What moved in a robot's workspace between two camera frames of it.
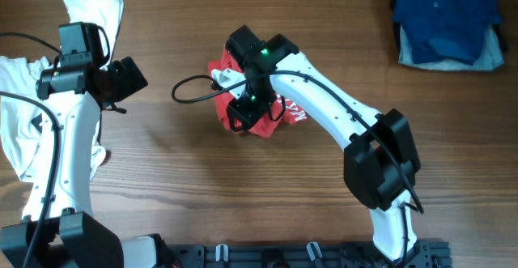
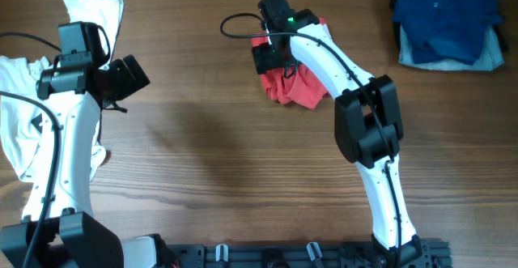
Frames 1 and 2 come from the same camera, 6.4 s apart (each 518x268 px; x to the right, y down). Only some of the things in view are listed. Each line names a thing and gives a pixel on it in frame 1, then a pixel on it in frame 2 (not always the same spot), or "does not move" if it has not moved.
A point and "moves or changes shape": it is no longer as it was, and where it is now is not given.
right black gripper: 245,115 to 264,61
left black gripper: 129,77 does not move
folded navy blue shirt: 446,17 does not move
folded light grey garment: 490,59 does not move
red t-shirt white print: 265,126 moves or changes shape
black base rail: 303,255 does not move
